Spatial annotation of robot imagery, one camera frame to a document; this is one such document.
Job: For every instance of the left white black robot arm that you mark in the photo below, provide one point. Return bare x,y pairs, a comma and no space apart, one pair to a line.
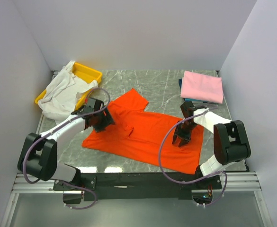
39,155

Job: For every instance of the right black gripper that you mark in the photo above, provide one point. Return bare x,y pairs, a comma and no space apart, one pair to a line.
178,132

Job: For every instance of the blue folded t shirt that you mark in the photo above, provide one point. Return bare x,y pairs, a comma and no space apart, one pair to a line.
189,99

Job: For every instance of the yellow plastic tray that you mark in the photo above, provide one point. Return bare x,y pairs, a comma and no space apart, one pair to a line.
88,75

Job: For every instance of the white t shirt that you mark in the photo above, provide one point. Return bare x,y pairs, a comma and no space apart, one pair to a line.
63,93

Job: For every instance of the black base beam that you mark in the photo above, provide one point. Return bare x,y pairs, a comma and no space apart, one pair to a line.
108,186

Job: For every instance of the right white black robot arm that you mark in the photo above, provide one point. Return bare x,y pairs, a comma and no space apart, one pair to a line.
231,143

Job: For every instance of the orange t shirt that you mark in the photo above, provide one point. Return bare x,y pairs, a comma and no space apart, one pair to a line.
143,136

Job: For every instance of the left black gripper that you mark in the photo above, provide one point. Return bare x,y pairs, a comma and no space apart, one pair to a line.
107,120

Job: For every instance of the pink folded t shirt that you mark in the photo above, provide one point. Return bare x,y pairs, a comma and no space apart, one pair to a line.
201,87

